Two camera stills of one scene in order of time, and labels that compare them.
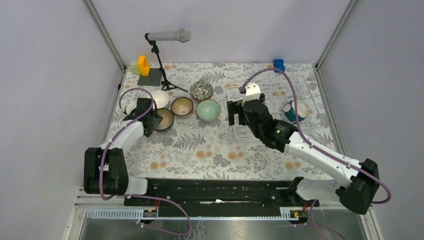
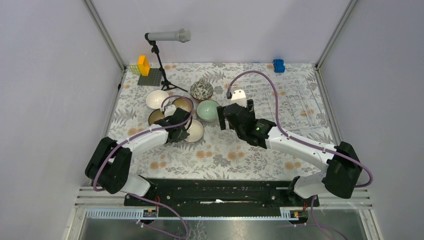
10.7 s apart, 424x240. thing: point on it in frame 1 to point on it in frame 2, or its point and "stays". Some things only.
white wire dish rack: x=292 y=99 stays
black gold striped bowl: x=182 y=106 stays
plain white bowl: x=160 y=98 stays
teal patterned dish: x=289 y=111 to x=196 y=130
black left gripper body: x=155 y=119 to x=182 y=135
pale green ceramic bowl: x=208 y=110 stays
